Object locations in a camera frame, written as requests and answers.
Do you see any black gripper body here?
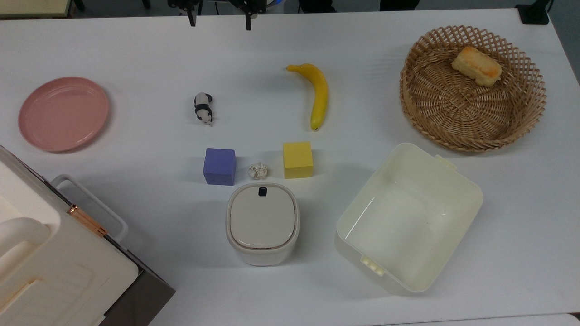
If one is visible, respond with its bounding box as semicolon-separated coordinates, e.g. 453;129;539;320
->
168;0;268;15

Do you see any beige trash can lid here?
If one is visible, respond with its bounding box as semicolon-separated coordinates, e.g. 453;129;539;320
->
229;184;296;249

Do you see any beige trash can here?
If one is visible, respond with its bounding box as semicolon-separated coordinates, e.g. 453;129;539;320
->
226;182;300;267

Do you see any panda toy figure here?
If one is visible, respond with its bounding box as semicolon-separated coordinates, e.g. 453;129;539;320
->
194;92;214;126

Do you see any yellow banana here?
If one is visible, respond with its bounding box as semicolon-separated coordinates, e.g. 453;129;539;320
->
286;63;329;131

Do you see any yellow cube block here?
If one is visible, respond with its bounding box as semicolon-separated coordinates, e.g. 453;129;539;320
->
283;142;314;179

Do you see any purple cube block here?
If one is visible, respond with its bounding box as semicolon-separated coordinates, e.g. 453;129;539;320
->
203;148;237;186

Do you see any pink plate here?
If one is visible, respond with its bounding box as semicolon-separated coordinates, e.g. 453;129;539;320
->
18;77;110;153

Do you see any yellow wooden table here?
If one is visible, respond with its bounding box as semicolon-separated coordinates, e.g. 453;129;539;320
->
0;0;74;19

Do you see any copper latch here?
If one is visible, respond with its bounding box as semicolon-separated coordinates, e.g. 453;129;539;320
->
67;205;109;237

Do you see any bread loaf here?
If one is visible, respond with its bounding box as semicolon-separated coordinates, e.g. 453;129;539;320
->
451;46;503;87

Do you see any woven wicker basket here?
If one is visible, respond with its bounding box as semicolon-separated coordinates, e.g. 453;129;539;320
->
400;25;547;152

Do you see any cream plastic bin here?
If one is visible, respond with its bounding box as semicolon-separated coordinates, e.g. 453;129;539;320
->
335;143;484;296

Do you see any white storage case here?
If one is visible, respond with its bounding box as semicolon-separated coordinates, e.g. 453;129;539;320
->
0;145;176;326

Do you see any black stand base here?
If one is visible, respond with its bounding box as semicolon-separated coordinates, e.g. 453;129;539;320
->
516;0;554;25

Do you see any white case handle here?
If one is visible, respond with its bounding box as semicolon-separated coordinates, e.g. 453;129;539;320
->
51;174;129;243

